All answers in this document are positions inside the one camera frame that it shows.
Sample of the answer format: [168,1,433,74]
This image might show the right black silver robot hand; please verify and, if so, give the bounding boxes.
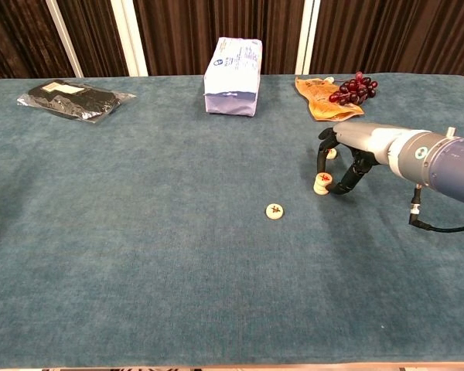
[317,122,401,197]

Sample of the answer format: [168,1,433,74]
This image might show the dark red grape bunch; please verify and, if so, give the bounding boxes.
[328,71,379,107]

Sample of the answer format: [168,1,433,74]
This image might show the orange spout pouch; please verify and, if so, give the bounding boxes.
[295,76,365,121]

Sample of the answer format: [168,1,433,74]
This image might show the white blue tissue pack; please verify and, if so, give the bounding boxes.
[203,36,264,117]

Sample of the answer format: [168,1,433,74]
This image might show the dark brown pleated curtain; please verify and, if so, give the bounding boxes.
[0,0,464,80]

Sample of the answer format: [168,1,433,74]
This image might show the teal table cloth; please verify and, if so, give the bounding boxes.
[0,73,464,368]

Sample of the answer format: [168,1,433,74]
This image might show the black socks in plastic bag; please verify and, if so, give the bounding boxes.
[16,79,137,124]

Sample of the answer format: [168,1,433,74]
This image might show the white partition post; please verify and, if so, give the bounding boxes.
[46,0,84,78]
[110,0,148,77]
[295,0,321,76]

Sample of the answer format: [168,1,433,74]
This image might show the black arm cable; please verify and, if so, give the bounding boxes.
[408,185,464,233]

